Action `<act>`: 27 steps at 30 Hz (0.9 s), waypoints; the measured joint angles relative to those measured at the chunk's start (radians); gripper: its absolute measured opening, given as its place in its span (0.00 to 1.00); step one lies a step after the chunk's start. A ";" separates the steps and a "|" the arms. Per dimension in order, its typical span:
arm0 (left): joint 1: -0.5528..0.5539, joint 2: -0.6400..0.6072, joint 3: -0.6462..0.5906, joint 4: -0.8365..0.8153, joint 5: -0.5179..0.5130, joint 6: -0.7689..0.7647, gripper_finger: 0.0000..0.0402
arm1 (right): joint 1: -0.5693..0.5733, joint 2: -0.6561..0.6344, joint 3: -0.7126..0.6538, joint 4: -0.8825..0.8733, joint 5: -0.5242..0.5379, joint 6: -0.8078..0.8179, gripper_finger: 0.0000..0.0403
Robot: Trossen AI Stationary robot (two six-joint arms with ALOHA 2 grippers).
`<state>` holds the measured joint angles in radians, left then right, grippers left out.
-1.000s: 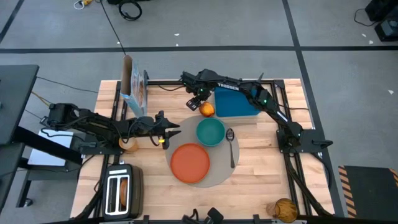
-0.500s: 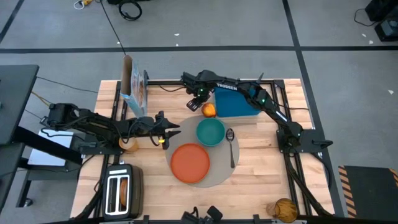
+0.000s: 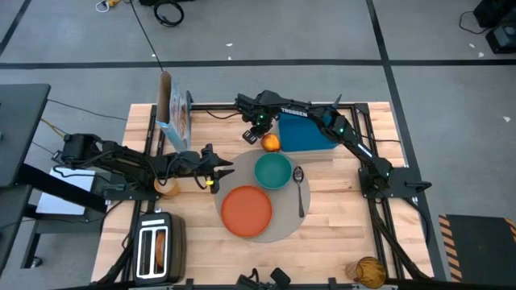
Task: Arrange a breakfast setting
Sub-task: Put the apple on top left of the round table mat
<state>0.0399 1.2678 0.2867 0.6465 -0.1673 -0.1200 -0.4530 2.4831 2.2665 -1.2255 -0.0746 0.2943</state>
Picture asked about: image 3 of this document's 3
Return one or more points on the white sheet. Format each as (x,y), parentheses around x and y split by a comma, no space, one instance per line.
(64,197)

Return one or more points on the orange plate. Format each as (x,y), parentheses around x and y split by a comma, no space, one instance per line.
(246,211)

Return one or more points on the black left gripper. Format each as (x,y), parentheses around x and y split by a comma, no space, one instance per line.
(197,165)

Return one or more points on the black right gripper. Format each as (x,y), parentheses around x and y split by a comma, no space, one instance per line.
(260,114)

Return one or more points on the round grey placemat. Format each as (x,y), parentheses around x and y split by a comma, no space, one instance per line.
(290,225)

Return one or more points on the black equipment box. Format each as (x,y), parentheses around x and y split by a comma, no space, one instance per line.
(502,32)

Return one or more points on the toast slice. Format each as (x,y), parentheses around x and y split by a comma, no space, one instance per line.
(160,249)

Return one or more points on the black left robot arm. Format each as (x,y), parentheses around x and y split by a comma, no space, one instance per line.
(121,159)

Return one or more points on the black chrome toaster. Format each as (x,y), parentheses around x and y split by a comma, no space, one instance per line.
(175,249)

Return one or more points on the blue plastic bin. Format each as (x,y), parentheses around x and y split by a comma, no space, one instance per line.
(302,135)

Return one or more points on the yellow white plug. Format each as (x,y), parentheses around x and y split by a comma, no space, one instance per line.
(109,4)

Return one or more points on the hazard striped floor mat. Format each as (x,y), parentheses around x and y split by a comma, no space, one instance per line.
(479,245)

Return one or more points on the teal bowl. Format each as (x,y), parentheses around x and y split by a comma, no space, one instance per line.
(273,171)

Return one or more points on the light blue cinnamon cereal box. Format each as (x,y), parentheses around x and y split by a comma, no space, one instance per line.
(175,117)

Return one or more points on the black desk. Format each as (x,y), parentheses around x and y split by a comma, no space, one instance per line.
(22,129)

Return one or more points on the metal spoon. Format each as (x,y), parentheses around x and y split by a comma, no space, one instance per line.
(298,175)

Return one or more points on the black aluminium table frame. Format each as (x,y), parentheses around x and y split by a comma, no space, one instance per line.
(209,106)

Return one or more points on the small wooden cup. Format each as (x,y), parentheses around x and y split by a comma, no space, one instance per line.
(168,189)

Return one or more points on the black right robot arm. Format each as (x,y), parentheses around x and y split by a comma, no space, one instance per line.
(354,141)

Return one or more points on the red yellow apple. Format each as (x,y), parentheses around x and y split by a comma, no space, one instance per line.
(271,143)

